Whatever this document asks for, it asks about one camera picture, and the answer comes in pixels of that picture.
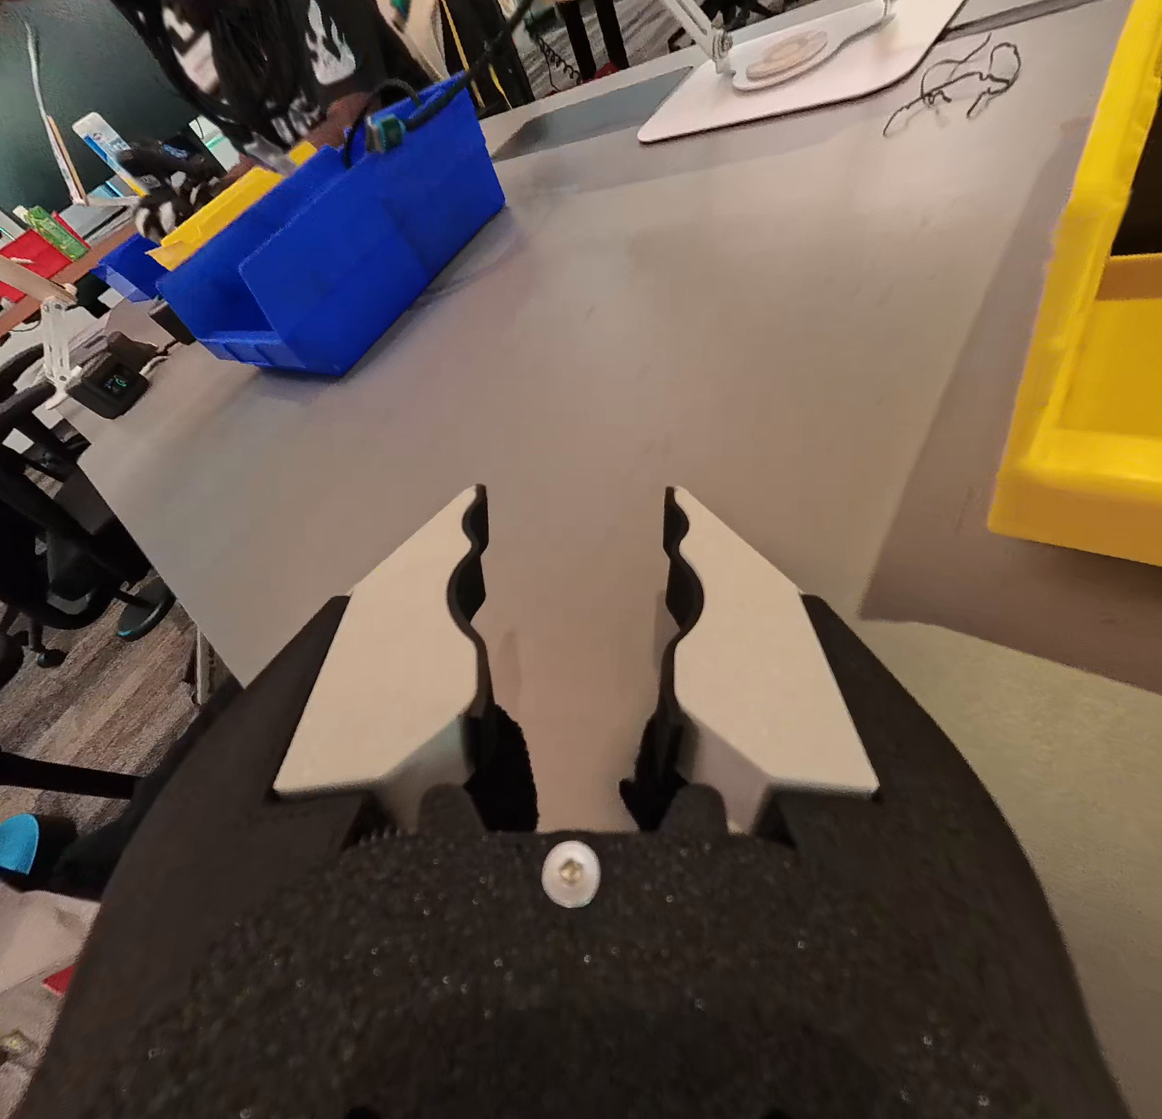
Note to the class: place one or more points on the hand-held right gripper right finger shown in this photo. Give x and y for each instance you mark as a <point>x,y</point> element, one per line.
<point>771,683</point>

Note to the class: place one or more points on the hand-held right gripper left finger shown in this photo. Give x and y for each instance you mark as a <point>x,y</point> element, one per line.
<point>381,683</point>

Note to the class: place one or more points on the large yellow plastic bin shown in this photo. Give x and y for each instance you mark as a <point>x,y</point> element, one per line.
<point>1080,366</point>

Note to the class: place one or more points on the grey desk pad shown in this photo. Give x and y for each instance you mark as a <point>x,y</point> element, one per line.
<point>589,113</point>

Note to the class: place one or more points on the white desk stand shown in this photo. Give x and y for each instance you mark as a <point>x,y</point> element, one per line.
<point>844,57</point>

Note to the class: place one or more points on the black office chair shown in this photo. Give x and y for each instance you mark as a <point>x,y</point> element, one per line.
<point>63,547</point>

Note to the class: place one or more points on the bright blue object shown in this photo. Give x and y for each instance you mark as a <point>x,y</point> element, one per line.
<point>18,844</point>

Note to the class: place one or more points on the black power adapter with display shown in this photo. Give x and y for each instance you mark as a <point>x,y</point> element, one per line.
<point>110,385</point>

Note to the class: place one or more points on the small blue plastic bin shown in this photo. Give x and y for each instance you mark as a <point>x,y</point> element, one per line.
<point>127,270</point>

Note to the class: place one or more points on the red bin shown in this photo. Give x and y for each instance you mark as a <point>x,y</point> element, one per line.
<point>27,254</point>

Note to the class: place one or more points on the black bin divider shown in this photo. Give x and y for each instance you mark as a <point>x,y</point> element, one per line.
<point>1141,220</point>

